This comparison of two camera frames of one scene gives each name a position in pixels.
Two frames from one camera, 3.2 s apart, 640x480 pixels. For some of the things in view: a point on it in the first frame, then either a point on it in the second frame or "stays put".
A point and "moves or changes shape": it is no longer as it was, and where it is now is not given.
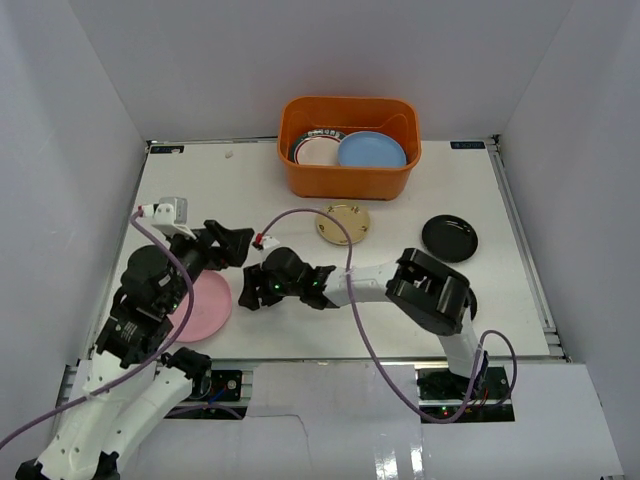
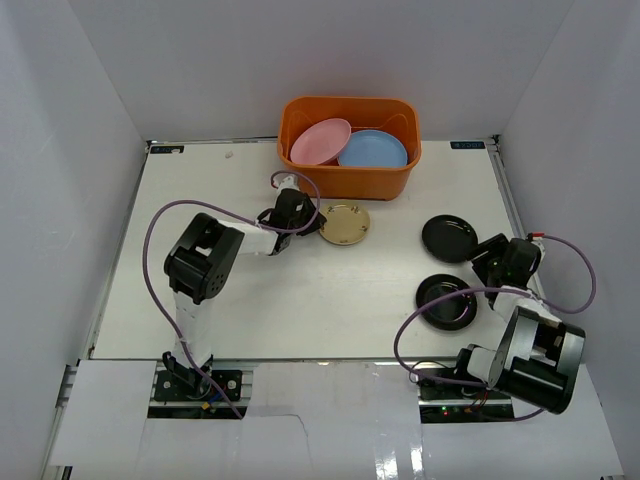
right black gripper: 255,277 to 490,245
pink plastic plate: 210,309 moves or changes shape
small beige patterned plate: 355,220 stays put
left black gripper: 214,242 to 304,215
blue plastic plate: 371,149 stays put
